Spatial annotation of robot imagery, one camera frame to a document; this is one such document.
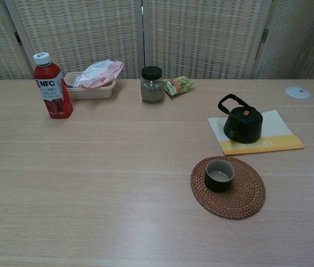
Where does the pink and white snack bag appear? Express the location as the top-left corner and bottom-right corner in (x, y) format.
(74, 59), (125, 89)

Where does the woven folding screen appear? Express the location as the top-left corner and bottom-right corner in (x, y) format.
(0, 0), (314, 83)

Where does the green and orange snack packet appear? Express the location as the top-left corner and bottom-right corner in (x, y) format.
(163, 76), (196, 98)

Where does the beige plastic food container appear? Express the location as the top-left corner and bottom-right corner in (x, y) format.
(63, 71), (117, 100)

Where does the round grey cable grommet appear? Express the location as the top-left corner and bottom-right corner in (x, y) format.
(284, 86), (312, 99)

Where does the white and yellow Lexicon book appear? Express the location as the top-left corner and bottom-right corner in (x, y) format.
(207, 109), (305, 156)

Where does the dark ceramic cup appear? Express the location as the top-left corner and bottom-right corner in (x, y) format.
(204, 160), (236, 193)

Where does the glass jar with black lid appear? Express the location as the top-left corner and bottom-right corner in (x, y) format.
(141, 66), (165, 103)

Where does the red NFC juice bottle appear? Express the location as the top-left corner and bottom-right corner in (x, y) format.
(33, 52), (73, 120)

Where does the round brown woven coaster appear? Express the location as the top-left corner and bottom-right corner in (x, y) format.
(190, 156), (267, 221)

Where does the small black teapot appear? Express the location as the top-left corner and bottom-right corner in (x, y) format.
(217, 93), (264, 144)

